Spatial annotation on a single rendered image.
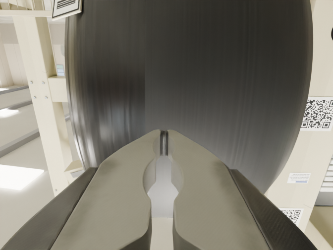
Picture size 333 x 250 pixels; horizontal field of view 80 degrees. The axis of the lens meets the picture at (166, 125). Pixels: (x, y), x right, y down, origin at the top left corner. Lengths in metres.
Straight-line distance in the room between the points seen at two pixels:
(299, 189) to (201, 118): 0.44
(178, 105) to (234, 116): 0.06
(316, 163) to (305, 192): 0.08
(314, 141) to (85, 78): 0.48
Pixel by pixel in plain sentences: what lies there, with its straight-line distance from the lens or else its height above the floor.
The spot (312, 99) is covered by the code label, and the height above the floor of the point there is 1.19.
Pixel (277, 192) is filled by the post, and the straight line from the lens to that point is 0.59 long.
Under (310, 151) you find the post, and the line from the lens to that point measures 0.56.
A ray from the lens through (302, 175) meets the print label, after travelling 0.59.
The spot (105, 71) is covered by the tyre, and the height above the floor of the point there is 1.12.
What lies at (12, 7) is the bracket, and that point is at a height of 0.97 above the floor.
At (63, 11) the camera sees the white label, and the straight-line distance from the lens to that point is 0.26.
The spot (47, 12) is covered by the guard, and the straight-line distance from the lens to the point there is 0.92.
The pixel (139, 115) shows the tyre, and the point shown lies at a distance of 0.21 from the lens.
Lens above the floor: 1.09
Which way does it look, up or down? 21 degrees up
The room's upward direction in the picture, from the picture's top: 179 degrees counter-clockwise
